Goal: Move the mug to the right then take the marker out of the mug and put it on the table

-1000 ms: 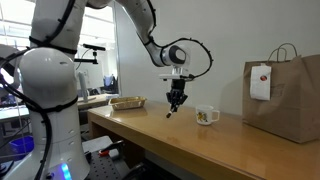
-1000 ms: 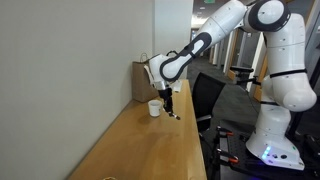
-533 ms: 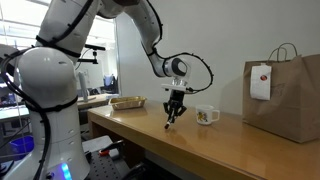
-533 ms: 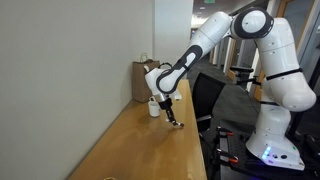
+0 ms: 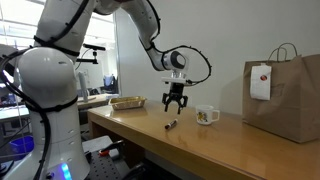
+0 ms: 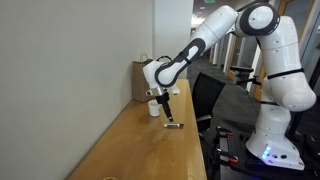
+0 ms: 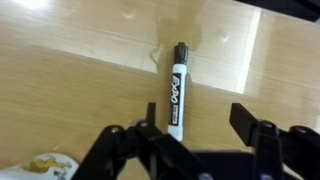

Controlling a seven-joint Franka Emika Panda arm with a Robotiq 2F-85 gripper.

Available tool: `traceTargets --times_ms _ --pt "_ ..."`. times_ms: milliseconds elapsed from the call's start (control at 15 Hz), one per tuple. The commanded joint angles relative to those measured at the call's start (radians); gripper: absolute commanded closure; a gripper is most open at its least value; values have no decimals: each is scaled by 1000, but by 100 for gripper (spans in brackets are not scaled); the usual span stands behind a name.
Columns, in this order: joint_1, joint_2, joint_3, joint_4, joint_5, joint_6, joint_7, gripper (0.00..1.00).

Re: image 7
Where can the white printed mug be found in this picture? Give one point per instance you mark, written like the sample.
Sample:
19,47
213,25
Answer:
36,168

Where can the black Expo marker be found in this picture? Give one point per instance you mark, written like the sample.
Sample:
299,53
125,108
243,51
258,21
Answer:
176,96

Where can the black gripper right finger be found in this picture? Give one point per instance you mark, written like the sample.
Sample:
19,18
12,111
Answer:
283,153

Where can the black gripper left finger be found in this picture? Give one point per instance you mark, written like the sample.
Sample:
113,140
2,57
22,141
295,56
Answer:
143,153

